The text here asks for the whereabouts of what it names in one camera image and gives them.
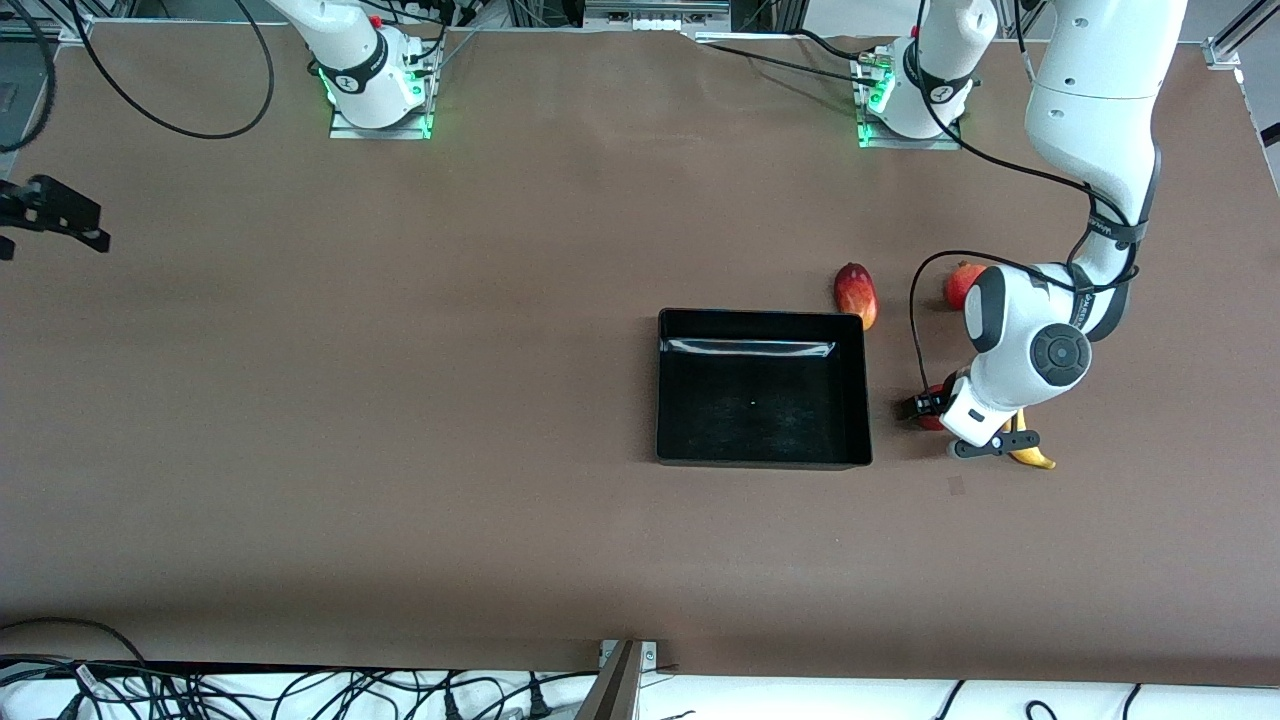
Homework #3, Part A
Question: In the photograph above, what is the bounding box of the yellow banana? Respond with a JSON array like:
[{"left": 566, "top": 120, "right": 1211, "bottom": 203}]
[{"left": 1003, "top": 410, "right": 1057, "bottom": 470}]

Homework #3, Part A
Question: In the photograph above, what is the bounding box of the black plastic box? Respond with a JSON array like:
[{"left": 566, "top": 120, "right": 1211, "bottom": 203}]
[{"left": 656, "top": 308, "right": 874, "bottom": 470}]

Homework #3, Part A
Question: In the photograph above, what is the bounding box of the red pomegranate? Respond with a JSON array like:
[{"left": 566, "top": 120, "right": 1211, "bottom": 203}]
[{"left": 944, "top": 260, "right": 991, "bottom": 309}]

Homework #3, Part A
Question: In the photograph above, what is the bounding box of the red yellow mango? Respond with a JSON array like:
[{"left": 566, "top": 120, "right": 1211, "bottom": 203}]
[{"left": 834, "top": 262, "right": 879, "bottom": 332}]

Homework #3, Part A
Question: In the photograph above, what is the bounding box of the grey metal beam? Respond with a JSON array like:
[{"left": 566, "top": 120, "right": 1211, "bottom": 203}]
[{"left": 573, "top": 640, "right": 646, "bottom": 720}]

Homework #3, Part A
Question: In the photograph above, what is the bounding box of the long looping black cable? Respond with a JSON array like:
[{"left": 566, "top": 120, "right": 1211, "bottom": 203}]
[{"left": 62, "top": 0, "right": 276, "bottom": 141}]

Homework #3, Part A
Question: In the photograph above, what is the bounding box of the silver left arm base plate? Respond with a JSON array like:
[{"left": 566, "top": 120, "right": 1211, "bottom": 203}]
[{"left": 855, "top": 50, "right": 963, "bottom": 151}]

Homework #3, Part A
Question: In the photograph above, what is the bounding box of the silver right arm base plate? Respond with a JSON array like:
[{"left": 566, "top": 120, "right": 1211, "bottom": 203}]
[{"left": 330, "top": 40, "right": 434, "bottom": 140}]

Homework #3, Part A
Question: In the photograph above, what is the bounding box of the silver metal bracket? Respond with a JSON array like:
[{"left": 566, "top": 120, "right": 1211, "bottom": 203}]
[{"left": 598, "top": 638, "right": 661, "bottom": 671}]

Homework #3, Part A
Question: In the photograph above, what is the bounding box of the aluminium profile with bracket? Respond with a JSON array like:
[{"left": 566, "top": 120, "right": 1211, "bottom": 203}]
[{"left": 1203, "top": 0, "right": 1280, "bottom": 71}]

